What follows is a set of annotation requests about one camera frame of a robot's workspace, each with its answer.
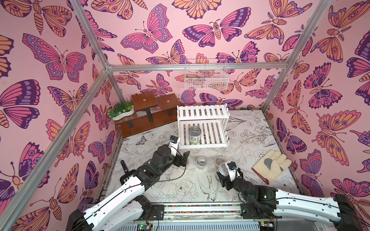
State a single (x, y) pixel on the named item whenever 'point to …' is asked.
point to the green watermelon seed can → (223, 170)
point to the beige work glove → (270, 164)
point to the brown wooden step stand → (150, 111)
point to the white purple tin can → (194, 134)
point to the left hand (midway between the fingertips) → (182, 147)
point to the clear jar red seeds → (218, 160)
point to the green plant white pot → (121, 110)
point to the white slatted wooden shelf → (211, 119)
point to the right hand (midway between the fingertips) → (221, 171)
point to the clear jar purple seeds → (201, 162)
